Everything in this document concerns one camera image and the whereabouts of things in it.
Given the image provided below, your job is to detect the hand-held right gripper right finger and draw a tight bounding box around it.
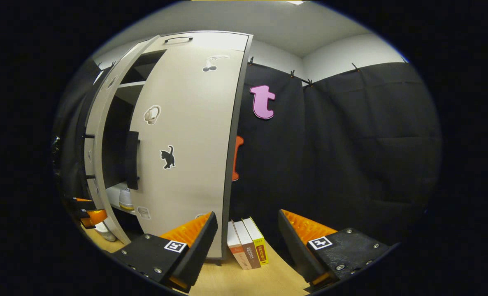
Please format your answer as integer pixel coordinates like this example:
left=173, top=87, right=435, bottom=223
left=278, top=209, right=392, bottom=285

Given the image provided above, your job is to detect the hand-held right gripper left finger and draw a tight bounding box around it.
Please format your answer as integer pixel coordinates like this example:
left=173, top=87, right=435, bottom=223
left=107, top=212, right=219, bottom=293

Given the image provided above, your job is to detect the white cabinet door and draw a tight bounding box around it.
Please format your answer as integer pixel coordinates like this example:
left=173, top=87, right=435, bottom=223
left=83, top=35, right=161, bottom=245
left=129, top=41, right=246, bottom=259

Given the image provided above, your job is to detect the white shoe cabinet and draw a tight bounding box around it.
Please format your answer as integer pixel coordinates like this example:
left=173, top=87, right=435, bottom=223
left=84, top=31, right=253, bottom=260

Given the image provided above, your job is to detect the cream cabinet drawer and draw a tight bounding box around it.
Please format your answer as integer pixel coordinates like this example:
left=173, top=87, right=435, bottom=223
left=162, top=32, right=251, bottom=52

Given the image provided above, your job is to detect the white lidded bowl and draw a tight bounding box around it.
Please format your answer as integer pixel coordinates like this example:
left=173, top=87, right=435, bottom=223
left=95, top=222, right=117, bottom=242

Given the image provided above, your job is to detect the white and orange book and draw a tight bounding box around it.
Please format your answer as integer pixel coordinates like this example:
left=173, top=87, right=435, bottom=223
left=227, top=221, right=253, bottom=271

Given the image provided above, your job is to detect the brown book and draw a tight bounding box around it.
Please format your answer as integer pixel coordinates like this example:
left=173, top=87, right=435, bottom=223
left=234, top=220, right=262, bottom=269

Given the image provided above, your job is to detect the black backdrop cloth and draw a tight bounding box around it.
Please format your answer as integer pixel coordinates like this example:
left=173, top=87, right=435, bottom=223
left=230, top=62, right=442, bottom=255

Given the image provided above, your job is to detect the black door handle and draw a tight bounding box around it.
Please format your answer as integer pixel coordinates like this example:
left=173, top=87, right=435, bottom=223
left=81, top=134, right=96, bottom=179
left=125, top=131, right=141, bottom=190

